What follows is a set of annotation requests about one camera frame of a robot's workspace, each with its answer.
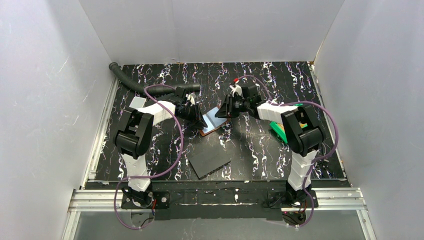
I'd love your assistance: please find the green plastic card tray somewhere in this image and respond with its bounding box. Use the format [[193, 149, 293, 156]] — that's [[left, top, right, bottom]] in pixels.
[[269, 103, 307, 144]]

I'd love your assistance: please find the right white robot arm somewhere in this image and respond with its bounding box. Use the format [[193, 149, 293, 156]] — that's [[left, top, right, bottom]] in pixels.
[[215, 82, 326, 202]]

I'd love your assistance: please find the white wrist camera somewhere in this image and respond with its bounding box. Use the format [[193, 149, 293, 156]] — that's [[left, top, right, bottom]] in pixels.
[[229, 78, 243, 98], [186, 92, 196, 106]]

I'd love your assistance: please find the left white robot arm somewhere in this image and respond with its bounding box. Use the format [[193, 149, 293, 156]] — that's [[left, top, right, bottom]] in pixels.
[[113, 87, 207, 201]]

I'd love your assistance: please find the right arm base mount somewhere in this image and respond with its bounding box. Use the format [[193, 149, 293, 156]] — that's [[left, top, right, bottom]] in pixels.
[[262, 188, 319, 228]]

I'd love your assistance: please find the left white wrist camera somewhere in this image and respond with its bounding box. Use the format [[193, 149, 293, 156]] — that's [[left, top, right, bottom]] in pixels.
[[186, 92, 196, 106]]

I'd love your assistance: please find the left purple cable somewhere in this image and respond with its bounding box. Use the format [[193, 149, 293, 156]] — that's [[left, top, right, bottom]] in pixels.
[[113, 84, 186, 231]]

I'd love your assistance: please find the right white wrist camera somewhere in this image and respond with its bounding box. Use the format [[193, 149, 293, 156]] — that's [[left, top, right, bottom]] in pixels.
[[229, 78, 243, 98]]

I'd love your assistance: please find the purple cable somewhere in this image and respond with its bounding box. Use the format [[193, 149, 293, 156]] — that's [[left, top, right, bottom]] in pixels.
[[113, 84, 186, 231], [236, 75, 339, 229]]

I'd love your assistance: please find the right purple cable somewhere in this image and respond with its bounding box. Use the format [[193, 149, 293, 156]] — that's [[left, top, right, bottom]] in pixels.
[[236, 75, 339, 229]]

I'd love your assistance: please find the black foam block front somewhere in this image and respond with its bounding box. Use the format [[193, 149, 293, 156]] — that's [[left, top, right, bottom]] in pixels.
[[188, 145, 233, 181]]

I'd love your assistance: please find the black corrugated hose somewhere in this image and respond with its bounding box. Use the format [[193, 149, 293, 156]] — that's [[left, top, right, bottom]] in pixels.
[[108, 61, 202, 96]]

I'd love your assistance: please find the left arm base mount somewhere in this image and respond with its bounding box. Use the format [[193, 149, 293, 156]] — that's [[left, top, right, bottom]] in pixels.
[[121, 186, 171, 227]]

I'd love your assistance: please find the brown leather card holder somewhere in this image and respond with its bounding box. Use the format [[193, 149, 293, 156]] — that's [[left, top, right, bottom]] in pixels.
[[198, 106, 231, 137]]

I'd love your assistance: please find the white plastic box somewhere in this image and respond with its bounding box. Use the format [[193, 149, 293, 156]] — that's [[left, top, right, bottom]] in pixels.
[[129, 96, 147, 109]]

